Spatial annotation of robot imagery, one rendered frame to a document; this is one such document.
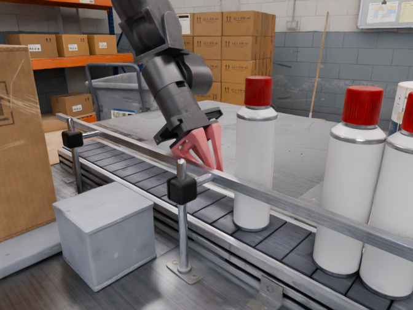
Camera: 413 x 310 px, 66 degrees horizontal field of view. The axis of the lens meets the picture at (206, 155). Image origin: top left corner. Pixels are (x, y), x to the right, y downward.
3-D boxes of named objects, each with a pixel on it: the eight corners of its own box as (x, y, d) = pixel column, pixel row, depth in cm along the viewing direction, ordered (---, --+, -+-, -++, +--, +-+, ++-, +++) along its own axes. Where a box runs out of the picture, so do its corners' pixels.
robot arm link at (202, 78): (124, 29, 51) (161, 8, 46) (171, 38, 60) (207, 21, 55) (139, 103, 52) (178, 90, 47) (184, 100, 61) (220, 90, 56)
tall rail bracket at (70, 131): (112, 191, 66) (102, 113, 60) (78, 203, 61) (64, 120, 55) (104, 186, 68) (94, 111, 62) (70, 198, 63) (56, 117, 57)
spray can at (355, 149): (365, 262, 38) (402, 87, 30) (348, 285, 34) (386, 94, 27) (323, 243, 41) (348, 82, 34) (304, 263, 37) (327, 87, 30)
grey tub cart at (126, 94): (135, 146, 352) (128, 55, 319) (189, 150, 337) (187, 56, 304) (88, 178, 271) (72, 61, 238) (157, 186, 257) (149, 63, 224)
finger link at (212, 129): (244, 163, 47) (214, 110, 49) (211, 178, 42) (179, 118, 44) (217, 180, 52) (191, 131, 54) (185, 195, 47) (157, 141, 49)
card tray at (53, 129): (120, 147, 92) (118, 134, 91) (24, 173, 75) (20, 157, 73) (74, 128, 112) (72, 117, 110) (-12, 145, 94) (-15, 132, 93)
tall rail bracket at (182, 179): (220, 256, 46) (222, 149, 41) (183, 282, 41) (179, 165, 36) (204, 246, 48) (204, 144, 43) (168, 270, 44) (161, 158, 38)
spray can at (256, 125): (276, 221, 46) (289, 77, 39) (255, 237, 42) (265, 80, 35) (247, 209, 49) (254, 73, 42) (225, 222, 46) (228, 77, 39)
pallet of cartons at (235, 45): (272, 124, 438) (281, 14, 389) (252, 141, 369) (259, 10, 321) (196, 115, 490) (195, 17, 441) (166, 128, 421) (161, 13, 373)
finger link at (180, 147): (248, 162, 48) (219, 109, 49) (217, 175, 43) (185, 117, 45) (222, 178, 53) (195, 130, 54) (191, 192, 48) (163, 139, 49)
